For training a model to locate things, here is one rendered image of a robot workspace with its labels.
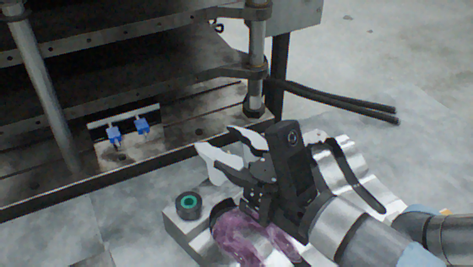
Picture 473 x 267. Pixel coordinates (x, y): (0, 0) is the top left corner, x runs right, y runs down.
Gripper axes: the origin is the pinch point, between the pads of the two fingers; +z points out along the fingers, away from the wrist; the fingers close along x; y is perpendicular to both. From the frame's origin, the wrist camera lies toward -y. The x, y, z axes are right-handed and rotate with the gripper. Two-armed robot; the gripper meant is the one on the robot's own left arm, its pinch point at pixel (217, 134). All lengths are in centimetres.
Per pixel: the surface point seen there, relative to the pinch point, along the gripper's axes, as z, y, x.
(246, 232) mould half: 10, 54, 26
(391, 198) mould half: -15, 48, 67
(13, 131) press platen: 86, 46, -6
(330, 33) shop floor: 140, 105, 306
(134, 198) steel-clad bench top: 50, 64, 16
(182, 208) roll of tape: 26, 49, 16
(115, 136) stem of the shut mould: 72, 54, 23
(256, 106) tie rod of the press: 49, 51, 77
